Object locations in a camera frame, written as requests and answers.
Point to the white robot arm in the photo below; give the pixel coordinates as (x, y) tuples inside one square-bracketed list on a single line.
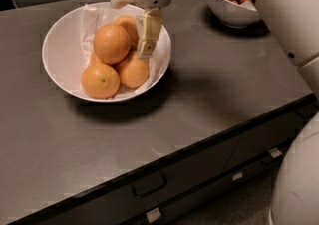
[(255, 102)]

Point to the front right orange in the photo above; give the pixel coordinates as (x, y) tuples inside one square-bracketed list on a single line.
[(132, 70)]

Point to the black left drawer front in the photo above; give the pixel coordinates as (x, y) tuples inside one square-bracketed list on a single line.
[(121, 199)]

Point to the back right orange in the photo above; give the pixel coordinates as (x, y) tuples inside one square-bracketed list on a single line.
[(129, 24)]

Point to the black right drawer front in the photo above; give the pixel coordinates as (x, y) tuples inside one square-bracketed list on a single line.
[(266, 143)]

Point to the white bowl with oranges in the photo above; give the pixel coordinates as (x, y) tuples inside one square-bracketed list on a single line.
[(62, 53)]

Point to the orange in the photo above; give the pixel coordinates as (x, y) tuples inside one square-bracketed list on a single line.
[(132, 70), (100, 81), (111, 43), (129, 24)]

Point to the black drawer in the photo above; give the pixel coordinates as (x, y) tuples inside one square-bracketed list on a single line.
[(121, 199), (170, 210), (266, 143)]

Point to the white paper bowl liner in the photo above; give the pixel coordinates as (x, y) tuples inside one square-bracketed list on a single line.
[(94, 16)]

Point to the top centre orange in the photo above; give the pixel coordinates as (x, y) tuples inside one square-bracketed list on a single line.
[(111, 43)]

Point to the black lower drawer front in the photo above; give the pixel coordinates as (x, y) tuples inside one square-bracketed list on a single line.
[(170, 210)]

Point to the front left orange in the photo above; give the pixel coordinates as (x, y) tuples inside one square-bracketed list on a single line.
[(100, 81)]

